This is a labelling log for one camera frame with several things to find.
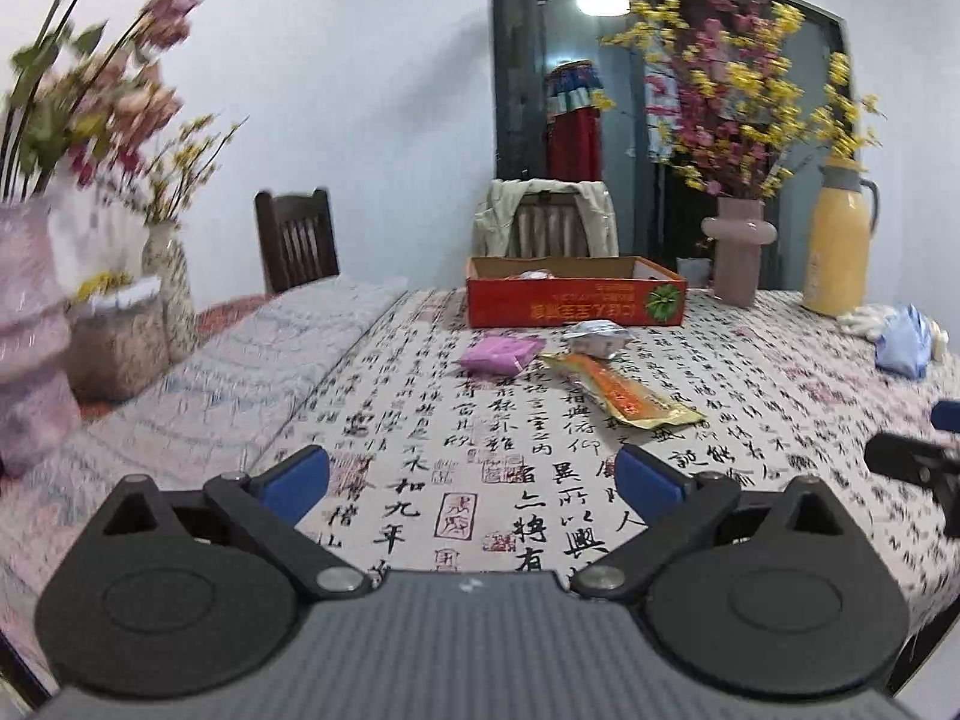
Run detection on hanging pale garment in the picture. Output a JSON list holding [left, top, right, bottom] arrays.
[[644, 63, 683, 163]]

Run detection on dark wooden chair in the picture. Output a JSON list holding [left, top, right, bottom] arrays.
[[253, 188, 341, 296]]

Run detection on thin yellow flower sprigs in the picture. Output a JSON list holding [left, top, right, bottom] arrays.
[[141, 115, 249, 227]]

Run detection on purple snack packet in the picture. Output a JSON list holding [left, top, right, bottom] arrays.
[[457, 337, 546, 375]]

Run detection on pink rose stems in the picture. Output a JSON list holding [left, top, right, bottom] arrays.
[[0, 0, 205, 205]]

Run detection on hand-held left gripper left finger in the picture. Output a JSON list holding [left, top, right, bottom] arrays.
[[94, 444, 375, 602]]

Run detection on chair with beige jacket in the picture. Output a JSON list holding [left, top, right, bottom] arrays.
[[473, 178, 620, 258]]

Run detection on red patterned cloth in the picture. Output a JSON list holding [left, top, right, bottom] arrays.
[[195, 292, 272, 332]]

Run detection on large pink textured vase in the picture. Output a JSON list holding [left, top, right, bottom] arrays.
[[0, 198, 84, 478]]

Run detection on long orange gold packet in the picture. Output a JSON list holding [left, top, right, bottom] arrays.
[[539, 352, 707, 429]]

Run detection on small patterned vase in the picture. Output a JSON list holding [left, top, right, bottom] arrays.
[[142, 220, 198, 362]]

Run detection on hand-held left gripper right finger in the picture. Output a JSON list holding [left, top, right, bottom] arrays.
[[568, 443, 857, 602]]

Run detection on red cardboard box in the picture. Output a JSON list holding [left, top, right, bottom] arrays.
[[465, 255, 689, 330]]

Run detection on yellow thermos jug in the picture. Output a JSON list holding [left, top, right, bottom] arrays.
[[800, 157, 881, 318]]

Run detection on yellow and pink flower branches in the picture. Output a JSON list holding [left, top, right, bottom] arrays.
[[598, 0, 887, 203]]

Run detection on blue plastic bag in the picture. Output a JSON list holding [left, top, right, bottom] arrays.
[[873, 304, 935, 380]]

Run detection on pink ceramic vase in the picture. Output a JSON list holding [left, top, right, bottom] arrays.
[[700, 196, 774, 309]]

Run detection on pale woven patterned cloth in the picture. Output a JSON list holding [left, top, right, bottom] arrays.
[[0, 275, 410, 640]]

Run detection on white gloves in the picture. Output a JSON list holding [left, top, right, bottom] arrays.
[[835, 303, 950, 362]]

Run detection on plastic container with white lid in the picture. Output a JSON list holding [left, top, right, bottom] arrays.
[[67, 275, 170, 404]]

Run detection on wooden chair with slats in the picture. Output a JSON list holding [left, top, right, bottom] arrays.
[[516, 193, 584, 257]]

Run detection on hanging red garment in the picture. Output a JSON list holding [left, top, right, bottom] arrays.
[[543, 58, 605, 182]]

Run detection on silver snack packet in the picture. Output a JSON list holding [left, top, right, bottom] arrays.
[[565, 319, 632, 356]]

